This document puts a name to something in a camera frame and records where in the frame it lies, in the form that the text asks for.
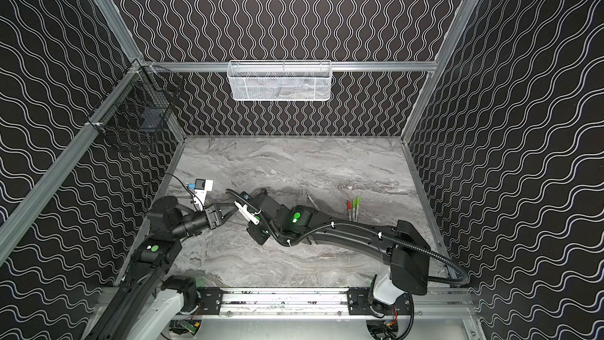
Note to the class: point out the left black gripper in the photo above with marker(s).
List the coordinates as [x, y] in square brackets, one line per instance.
[215, 216]

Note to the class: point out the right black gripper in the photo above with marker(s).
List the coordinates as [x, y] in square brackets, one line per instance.
[259, 217]

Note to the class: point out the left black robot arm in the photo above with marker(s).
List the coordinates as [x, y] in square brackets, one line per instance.
[147, 299]

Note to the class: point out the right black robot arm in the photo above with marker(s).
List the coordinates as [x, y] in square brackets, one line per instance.
[400, 248]

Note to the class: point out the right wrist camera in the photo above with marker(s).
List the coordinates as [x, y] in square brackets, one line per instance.
[243, 209]

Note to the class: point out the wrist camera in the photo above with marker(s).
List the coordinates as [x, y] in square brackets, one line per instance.
[199, 190]
[243, 209]

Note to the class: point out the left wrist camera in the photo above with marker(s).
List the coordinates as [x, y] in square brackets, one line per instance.
[199, 190]

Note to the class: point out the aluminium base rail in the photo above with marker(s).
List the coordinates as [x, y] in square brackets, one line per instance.
[320, 303]

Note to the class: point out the black wire mesh basket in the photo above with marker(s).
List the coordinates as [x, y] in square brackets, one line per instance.
[137, 123]

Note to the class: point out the white wire mesh basket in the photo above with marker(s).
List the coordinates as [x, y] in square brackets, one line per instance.
[280, 80]

